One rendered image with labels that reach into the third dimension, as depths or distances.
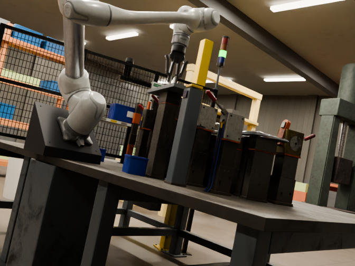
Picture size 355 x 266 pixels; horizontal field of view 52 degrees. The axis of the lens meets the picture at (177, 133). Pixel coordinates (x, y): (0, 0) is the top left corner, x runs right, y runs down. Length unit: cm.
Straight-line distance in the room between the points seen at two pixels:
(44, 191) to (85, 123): 41
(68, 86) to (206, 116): 78
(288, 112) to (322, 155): 585
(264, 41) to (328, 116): 195
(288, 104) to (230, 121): 1095
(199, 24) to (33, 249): 140
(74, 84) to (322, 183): 526
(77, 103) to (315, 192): 527
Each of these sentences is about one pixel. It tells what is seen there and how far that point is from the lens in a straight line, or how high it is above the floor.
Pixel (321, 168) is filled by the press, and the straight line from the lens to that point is 673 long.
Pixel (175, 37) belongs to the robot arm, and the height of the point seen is 144.
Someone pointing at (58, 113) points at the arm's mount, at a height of 94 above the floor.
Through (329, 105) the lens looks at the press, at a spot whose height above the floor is 229.
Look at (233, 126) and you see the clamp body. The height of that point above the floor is 100.
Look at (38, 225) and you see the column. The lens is 205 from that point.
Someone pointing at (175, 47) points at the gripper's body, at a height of 138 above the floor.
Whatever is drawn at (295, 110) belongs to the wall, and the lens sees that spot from 1238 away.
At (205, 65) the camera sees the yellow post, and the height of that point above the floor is 175.
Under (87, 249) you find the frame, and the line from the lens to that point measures 175.
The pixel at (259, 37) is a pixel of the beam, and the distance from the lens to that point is 746.
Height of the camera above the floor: 80
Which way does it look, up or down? 5 degrees up
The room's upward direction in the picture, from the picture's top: 11 degrees clockwise
